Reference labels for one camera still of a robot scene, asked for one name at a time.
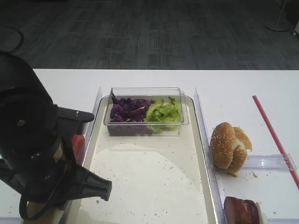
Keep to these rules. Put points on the right red tape strip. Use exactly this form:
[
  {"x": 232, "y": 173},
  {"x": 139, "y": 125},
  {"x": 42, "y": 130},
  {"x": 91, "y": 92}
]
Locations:
[{"x": 277, "y": 141}]

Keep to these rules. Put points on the sesame bun top front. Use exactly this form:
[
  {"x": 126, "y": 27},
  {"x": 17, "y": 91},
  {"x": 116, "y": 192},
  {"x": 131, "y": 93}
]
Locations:
[{"x": 222, "y": 145}]

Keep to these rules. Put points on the right clear acrylic divider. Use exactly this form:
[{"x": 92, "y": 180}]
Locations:
[{"x": 218, "y": 212}]

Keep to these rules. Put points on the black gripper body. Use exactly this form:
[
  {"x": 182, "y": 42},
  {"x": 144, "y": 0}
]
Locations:
[{"x": 46, "y": 177}]

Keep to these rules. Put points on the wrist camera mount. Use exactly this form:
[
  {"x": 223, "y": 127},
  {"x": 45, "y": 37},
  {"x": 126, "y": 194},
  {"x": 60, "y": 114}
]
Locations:
[{"x": 72, "y": 122}]

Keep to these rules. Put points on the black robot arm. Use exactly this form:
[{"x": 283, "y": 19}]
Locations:
[{"x": 27, "y": 110}]

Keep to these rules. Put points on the metal serving tray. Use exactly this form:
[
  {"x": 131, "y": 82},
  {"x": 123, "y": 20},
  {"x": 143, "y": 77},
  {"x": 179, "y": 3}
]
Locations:
[{"x": 189, "y": 136}]

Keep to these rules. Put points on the red tomato slices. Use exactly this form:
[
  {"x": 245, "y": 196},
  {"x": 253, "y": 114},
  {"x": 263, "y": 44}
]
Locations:
[{"x": 78, "y": 144}]

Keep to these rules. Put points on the dark red meat patty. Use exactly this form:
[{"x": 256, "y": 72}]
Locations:
[{"x": 239, "y": 211}]

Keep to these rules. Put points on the green lettuce leaves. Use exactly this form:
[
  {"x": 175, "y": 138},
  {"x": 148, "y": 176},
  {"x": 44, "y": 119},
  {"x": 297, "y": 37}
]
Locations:
[{"x": 161, "y": 111}]

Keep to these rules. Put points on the bun half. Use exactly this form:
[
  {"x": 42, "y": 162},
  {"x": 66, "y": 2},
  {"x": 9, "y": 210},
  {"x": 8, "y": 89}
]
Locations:
[
  {"x": 32, "y": 209},
  {"x": 53, "y": 216}
]

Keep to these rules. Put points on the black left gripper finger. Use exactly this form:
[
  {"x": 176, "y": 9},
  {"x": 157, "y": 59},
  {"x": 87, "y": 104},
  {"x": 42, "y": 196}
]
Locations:
[{"x": 94, "y": 186}]

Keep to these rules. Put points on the white floor stand base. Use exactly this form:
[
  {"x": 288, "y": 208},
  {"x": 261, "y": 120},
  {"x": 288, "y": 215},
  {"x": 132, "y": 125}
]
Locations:
[{"x": 280, "y": 25}]

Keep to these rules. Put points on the sesame bun top rear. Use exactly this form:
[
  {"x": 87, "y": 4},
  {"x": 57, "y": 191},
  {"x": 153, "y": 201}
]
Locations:
[{"x": 241, "y": 145}]

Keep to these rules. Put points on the white parchment paper sheet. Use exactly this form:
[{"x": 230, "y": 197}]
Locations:
[{"x": 148, "y": 187}]

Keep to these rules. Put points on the right clear cross divider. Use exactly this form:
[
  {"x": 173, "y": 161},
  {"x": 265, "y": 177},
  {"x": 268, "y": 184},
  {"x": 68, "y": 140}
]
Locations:
[{"x": 280, "y": 162}]

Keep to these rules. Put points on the sesame bun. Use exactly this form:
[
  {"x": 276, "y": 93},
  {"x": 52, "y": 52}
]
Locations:
[
  {"x": 222, "y": 145},
  {"x": 241, "y": 145}
]

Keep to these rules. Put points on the clear plastic food container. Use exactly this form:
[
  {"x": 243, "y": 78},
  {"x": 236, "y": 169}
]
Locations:
[{"x": 151, "y": 94}]

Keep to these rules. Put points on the shredded purple cabbage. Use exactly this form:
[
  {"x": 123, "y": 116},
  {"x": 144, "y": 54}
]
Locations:
[{"x": 128, "y": 110}]

